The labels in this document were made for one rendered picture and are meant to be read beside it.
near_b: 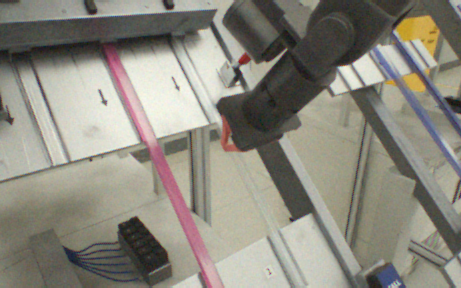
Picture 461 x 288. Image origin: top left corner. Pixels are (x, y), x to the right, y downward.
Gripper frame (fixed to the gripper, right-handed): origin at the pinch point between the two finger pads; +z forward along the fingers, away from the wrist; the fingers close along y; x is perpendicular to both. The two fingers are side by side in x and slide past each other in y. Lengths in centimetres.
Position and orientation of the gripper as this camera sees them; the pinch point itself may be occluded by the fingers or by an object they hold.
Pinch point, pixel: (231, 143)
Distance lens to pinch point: 52.4
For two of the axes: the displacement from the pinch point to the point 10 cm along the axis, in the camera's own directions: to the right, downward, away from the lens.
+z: -4.2, 4.1, 8.1
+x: 4.3, 8.7, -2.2
